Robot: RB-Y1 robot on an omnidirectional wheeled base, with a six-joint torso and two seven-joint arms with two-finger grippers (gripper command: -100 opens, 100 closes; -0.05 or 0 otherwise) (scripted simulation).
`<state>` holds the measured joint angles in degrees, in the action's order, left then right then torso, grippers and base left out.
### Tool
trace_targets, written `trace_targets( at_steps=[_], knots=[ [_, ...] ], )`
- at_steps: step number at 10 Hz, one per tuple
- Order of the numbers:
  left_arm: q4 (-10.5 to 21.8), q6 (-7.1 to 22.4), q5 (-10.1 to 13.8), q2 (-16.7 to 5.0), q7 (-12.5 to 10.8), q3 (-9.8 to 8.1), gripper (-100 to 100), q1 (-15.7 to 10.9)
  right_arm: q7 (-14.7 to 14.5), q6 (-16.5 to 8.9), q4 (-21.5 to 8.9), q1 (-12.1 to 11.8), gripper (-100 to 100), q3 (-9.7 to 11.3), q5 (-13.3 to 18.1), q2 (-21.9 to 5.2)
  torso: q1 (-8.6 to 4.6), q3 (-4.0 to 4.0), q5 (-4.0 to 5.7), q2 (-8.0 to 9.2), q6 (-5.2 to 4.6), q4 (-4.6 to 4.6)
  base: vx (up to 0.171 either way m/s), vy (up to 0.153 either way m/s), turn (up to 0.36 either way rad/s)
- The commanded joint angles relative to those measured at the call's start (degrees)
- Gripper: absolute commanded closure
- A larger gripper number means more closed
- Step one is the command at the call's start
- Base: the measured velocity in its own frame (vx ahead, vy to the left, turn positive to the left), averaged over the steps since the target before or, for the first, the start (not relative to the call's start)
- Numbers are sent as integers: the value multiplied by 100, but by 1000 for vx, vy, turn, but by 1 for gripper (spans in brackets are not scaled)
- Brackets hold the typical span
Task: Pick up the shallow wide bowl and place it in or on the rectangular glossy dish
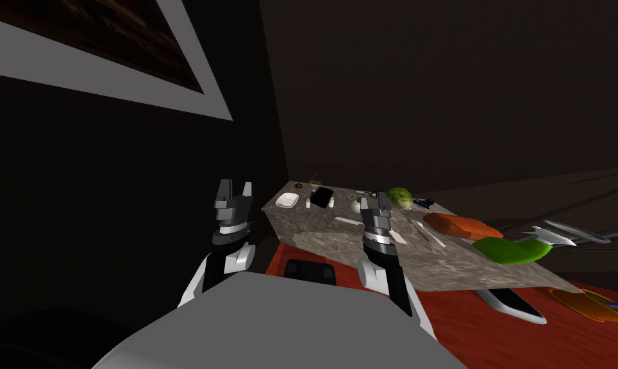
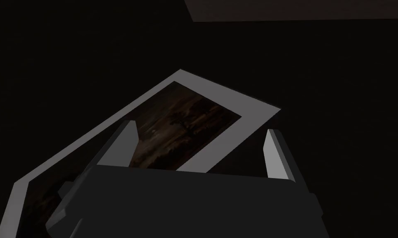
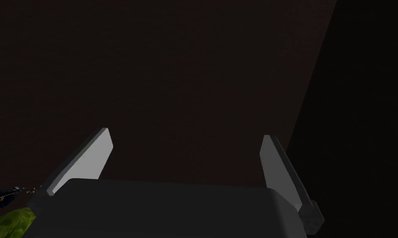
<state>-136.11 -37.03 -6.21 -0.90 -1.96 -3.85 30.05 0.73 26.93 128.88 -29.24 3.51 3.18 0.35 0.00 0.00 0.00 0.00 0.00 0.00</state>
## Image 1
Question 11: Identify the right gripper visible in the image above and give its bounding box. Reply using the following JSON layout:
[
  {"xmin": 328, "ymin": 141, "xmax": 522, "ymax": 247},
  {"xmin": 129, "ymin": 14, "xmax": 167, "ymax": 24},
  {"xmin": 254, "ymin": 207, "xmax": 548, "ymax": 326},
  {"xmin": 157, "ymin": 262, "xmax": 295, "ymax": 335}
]
[{"xmin": 360, "ymin": 193, "xmax": 392, "ymax": 236}]

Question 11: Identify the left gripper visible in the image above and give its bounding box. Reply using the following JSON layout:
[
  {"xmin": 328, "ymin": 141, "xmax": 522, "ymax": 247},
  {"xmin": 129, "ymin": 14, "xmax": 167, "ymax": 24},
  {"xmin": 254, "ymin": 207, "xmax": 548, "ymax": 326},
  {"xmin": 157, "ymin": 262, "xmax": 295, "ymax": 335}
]
[{"xmin": 213, "ymin": 179, "xmax": 253, "ymax": 231}]

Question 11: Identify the green lettuce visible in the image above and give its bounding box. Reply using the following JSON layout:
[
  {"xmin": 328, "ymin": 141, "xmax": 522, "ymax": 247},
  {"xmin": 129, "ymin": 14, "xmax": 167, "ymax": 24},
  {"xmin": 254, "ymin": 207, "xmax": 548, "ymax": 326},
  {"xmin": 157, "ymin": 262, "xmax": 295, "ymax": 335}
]
[{"xmin": 386, "ymin": 187, "xmax": 414, "ymax": 211}]

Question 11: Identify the black flat book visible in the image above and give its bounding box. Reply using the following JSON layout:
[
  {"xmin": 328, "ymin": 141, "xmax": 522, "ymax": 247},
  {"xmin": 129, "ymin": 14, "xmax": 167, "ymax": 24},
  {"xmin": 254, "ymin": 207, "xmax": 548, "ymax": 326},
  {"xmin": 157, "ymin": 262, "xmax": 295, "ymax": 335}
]
[{"xmin": 309, "ymin": 186, "xmax": 335, "ymax": 210}]

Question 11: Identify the orange bread loaf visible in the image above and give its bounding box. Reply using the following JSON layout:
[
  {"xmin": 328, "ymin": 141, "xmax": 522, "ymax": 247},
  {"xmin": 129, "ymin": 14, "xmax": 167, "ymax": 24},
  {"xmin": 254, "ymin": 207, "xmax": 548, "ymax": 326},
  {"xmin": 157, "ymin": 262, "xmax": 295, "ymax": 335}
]
[{"xmin": 422, "ymin": 212, "xmax": 505, "ymax": 242}]

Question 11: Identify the marble table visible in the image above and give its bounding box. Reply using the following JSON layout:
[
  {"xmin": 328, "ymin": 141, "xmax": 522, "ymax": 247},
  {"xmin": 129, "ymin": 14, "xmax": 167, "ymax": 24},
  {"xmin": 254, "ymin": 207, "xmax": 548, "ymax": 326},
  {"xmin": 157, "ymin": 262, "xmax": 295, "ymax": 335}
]
[{"xmin": 261, "ymin": 180, "xmax": 585, "ymax": 294}]

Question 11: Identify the green curved vegetable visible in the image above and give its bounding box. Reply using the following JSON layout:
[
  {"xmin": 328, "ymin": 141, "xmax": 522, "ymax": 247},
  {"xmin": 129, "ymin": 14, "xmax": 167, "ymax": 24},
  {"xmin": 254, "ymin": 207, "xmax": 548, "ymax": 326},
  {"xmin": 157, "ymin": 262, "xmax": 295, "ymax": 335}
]
[{"xmin": 472, "ymin": 236, "xmax": 553, "ymax": 266}]

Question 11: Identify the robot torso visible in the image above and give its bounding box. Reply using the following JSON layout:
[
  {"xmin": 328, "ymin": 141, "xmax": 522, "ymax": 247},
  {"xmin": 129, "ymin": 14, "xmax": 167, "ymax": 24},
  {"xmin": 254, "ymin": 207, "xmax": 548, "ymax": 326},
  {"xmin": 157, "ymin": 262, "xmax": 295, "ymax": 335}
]
[{"xmin": 90, "ymin": 258, "xmax": 469, "ymax": 369}]

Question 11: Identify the dark grey-framed picture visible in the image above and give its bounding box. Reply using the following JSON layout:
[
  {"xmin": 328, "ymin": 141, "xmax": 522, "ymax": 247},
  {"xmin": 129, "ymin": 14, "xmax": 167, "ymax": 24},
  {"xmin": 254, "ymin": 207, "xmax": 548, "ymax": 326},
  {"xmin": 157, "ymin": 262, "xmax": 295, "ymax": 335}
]
[{"xmin": 0, "ymin": 0, "xmax": 234, "ymax": 122}]

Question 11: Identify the orange chair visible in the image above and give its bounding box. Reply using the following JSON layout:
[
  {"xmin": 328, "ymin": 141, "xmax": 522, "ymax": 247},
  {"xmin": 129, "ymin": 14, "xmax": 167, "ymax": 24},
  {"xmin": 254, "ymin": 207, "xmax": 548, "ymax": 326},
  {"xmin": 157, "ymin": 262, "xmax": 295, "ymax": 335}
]
[{"xmin": 547, "ymin": 287, "xmax": 618, "ymax": 325}]

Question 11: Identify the silver ring fixture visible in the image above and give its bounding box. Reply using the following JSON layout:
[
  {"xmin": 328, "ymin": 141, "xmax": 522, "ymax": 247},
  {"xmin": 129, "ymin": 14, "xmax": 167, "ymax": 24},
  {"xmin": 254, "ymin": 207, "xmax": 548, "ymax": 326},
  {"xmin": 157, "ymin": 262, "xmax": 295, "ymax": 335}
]
[{"xmin": 520, "ymin": 218, "xmax": 612, "ymax": 248}]

